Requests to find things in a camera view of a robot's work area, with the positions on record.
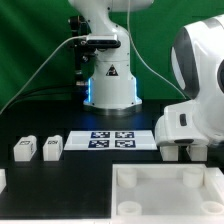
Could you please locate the white left obstacle piece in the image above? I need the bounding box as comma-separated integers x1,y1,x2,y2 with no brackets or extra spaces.
0,169,7,194

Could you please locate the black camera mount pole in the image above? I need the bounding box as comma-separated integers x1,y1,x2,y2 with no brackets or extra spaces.
68,16,88,101

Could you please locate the white marker base sheet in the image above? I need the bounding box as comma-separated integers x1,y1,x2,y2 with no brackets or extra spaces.
64,130,157,150

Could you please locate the black cable bundle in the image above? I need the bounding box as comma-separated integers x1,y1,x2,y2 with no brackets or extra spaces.
0,84,84,116

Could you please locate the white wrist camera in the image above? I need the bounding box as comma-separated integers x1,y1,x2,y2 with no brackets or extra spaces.
155,100,208,147

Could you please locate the white camera cable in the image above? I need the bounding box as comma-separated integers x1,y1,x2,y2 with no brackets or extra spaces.
0,34,88,115

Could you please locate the white square tabletop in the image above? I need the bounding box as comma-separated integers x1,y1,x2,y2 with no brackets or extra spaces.
111,164,224,224

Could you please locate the grey camera on base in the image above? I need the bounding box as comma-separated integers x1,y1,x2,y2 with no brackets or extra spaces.
86,35,121,49

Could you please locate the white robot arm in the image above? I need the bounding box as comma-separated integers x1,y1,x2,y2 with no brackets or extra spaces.
68,0,224,147

